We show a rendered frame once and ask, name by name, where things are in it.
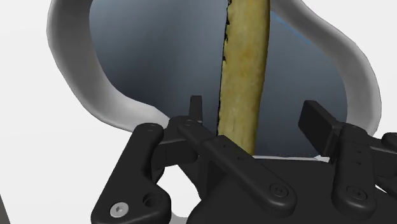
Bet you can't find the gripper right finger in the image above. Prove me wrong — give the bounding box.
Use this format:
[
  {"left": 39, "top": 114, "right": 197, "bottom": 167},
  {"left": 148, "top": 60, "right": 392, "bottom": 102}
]
[{"left": 297, "top": 99, "right": 397, "bottom": 219}]

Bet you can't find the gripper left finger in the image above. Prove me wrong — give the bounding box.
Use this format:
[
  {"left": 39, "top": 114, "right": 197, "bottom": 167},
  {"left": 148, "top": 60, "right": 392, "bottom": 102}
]
[{"left": 90, "top": 95, "right": 298, "bottom": 224}]

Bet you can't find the white wavy-rimmed bowl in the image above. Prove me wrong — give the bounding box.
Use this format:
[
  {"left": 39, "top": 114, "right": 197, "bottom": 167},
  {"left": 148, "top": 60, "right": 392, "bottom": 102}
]
[{"left": 46, "top": 0, "right": 382, "bottom": 162}]

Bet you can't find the yellow-brown long stick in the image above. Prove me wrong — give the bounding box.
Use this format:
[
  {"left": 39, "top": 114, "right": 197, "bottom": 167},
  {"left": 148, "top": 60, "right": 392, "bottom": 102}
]
[{"left": 216, "top": 0, "right": 272, "bottom": 155}]

